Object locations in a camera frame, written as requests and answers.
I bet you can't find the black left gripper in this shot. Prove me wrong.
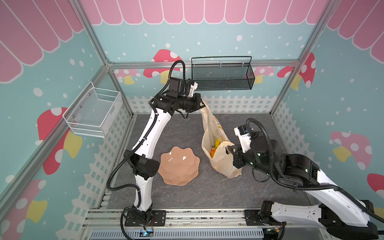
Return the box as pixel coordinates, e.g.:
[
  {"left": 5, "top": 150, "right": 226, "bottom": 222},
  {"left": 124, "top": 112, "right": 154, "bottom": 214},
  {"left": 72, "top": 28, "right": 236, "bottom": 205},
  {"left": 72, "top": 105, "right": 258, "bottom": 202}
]
[{"left": 177, "top": 92, "right": 208, "bottom": 112}]

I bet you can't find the beige plastic bag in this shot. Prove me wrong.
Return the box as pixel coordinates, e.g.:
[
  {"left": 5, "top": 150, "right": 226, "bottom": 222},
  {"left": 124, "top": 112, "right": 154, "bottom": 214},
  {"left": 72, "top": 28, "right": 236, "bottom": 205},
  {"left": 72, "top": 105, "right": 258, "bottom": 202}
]
[{"left": 200, "top": 104, "right": 242, "bottom": 179}]

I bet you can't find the orange tangerine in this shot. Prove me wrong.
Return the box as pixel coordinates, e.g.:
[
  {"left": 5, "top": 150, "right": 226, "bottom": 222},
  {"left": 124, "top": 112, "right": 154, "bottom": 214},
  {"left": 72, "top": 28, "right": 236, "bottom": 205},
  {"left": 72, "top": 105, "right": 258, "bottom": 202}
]
[{"left": 210, "top": 148, "right": 216, "bottom": 158}]

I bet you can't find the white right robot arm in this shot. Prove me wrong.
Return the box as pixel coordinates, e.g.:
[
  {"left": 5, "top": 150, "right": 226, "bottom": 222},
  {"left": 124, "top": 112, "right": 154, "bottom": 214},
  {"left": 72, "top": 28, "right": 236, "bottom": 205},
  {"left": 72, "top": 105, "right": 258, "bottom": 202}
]
[{"left": 227, "top": 118, "right": 384, "bottom": 240}]

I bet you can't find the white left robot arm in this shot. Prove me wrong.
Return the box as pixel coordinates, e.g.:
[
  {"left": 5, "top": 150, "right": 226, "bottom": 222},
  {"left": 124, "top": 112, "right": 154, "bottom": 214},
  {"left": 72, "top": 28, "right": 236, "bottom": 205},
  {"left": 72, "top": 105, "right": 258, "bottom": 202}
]
[{"left": 107, "top": 75, "right": 206, "bottom": 225}]

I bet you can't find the pink scalloped fruit bowl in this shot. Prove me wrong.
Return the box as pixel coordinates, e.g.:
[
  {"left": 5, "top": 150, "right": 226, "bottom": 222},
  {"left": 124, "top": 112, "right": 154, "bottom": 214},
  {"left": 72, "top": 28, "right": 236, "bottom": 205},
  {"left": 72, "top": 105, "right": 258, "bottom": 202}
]
[{"left": 158, "top": 147, "right": 200, "bottom": 186}]

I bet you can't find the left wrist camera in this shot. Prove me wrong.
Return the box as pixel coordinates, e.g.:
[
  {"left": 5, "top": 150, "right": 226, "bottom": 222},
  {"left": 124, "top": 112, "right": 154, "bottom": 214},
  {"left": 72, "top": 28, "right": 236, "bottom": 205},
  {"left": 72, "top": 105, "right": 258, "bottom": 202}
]
[{"left": 167, "top": 77, "right": 198, "bottom": 99}]

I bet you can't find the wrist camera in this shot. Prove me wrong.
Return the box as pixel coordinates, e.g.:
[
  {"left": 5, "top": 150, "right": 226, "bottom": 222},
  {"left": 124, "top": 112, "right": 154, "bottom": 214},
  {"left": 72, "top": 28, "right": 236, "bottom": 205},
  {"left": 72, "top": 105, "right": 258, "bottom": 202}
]
[
  {"left": 167, "top": 77, "right": 198, "bottom": 99},
  {"left": 234, "top": 125, "right": 254, "bottom": 153}
]

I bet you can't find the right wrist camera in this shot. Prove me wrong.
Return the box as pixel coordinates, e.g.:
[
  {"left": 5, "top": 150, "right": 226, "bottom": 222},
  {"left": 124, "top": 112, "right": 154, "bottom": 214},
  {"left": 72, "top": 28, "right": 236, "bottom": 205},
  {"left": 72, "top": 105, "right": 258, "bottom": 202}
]
[{"left": 234, "top": 125, "right": 254, "bottom": 153}]

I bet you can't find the black mesh wall basket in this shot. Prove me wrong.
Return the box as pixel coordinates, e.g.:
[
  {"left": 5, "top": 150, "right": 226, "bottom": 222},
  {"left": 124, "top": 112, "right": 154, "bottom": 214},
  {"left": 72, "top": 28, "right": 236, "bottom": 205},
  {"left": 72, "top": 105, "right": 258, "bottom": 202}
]
[{"left": 191, "top": 56, "right": 256, "bottom": 91}]

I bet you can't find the white wire wall basket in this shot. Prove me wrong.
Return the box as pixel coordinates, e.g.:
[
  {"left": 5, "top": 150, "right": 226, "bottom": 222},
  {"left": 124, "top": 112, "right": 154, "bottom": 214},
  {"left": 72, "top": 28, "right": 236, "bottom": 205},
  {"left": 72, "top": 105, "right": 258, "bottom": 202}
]
[{"left": 63, "top": 82, "right": 123, "bottom": 138}]

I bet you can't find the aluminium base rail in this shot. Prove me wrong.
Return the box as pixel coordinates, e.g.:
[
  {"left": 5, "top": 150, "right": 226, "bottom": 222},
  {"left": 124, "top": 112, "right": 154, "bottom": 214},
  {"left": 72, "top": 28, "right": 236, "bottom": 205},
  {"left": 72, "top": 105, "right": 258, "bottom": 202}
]
[{"left": 80, "top": 206, "right": 331, "bottom": 240}]

